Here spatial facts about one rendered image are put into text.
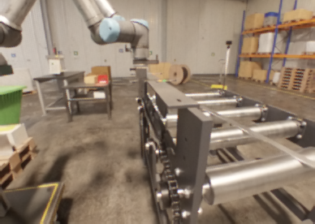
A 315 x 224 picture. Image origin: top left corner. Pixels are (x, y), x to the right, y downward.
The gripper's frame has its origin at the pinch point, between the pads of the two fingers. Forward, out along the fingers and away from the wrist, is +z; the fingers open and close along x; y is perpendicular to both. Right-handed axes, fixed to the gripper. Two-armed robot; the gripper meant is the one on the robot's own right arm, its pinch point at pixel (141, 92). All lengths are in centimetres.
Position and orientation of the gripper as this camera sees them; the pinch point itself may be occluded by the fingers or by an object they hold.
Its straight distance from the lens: 77.5
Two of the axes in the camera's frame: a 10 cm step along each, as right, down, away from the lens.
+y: -9.8, 0.6, -1.8
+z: 0.0, 9.5, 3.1
